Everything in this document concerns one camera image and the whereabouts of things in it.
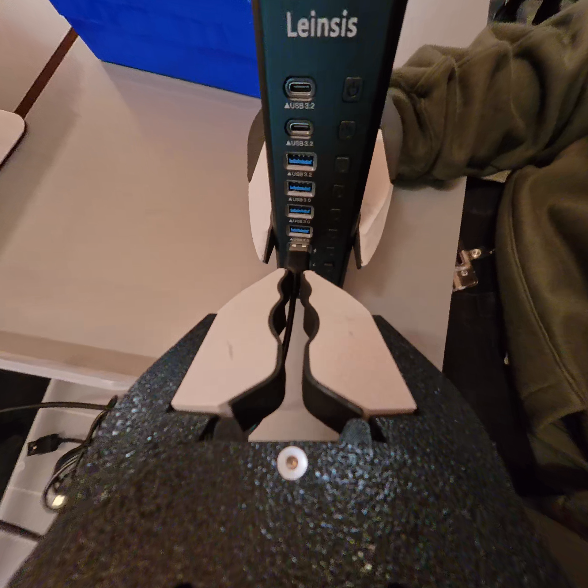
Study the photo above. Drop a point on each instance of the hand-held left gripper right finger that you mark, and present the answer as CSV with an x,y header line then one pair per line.
x,y
358,363

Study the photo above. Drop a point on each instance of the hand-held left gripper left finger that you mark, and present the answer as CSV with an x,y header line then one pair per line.
x,y
229,358

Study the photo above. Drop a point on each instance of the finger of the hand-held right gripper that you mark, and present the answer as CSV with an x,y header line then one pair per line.
x,y
376,211
259,202

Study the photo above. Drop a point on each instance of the person's right forearm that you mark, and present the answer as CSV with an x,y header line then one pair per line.
x,y
482,101

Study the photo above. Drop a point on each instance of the grey desk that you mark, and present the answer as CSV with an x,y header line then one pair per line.
x,y
138,206

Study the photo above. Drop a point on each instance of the clear badge holder clip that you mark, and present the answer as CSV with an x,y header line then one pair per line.
x,y
473,271

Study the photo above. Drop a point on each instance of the person's black pants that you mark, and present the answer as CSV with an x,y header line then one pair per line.
x,y
477,367

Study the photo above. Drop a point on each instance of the person's olive sweatshirt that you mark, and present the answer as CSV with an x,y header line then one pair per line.
x,y
551,275

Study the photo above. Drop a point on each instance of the blue plastic box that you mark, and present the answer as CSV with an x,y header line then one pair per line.
x,y
160,36

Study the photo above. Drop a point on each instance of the white rounded board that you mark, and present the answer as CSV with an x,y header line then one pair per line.
x,y
9,135

